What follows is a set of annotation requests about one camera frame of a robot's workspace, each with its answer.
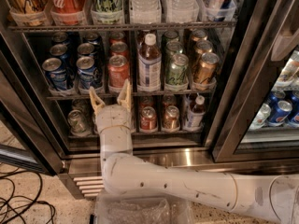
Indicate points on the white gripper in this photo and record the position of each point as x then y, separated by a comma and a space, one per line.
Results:
112, 118

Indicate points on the red coke can front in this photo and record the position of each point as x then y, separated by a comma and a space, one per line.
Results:
118, 70

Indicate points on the red coke can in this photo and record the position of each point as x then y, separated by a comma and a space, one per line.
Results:
118, 70
117, 36
119, 48

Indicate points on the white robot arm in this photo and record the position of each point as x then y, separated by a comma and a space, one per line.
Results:
270, 197

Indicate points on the blue pepsi can front right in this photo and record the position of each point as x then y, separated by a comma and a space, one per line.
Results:
89, 74

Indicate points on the blue pepsi can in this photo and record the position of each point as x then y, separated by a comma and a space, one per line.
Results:
86, 49
89, 74
56, 73
60, 51

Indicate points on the silver can lower left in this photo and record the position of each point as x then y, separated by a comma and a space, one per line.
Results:
78, 123

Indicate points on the red can lower shelf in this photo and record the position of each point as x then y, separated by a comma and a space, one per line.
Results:
148, 118

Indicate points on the red coke can middle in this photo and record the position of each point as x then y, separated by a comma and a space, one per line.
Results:
119, 48

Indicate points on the blue pepsi can middle right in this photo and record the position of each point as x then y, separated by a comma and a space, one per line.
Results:
86, 49

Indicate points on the blue pepsi can front left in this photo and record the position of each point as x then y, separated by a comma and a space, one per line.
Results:
56, 73

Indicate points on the gold can lower shelf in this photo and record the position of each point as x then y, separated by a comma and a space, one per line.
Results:
171, 116

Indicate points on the red coke can back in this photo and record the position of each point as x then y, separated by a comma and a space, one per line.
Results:
117, 36

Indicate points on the green can front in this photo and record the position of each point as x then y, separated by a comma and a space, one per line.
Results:
177, 68

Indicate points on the green can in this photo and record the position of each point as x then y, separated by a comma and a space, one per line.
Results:
173, 47
177, 68

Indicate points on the blue pepsi can middle left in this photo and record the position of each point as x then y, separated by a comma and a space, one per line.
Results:
60, 51

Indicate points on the green can middle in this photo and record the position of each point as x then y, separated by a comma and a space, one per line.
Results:
173, 47

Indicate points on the small tea bottle lower shelf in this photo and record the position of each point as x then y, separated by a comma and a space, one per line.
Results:
195, 112

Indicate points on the gold can front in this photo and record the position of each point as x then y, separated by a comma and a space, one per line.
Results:
206, 68

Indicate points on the gold can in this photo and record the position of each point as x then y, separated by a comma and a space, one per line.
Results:
201, 47
206, 68

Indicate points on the gold can middle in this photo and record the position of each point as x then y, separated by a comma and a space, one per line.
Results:
201, 47

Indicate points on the large red coke bottle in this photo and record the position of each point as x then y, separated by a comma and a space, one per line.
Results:
67, 11

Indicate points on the steel fridge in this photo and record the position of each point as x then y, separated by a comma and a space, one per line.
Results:
254, 46

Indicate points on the blue pepsi can right compartment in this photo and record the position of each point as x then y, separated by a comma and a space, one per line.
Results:
279, 112

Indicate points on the brown tea bottle white cap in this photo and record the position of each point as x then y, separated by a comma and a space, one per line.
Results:
149, 62

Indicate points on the clear plastic bin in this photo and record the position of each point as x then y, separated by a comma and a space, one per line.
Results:
142, 208

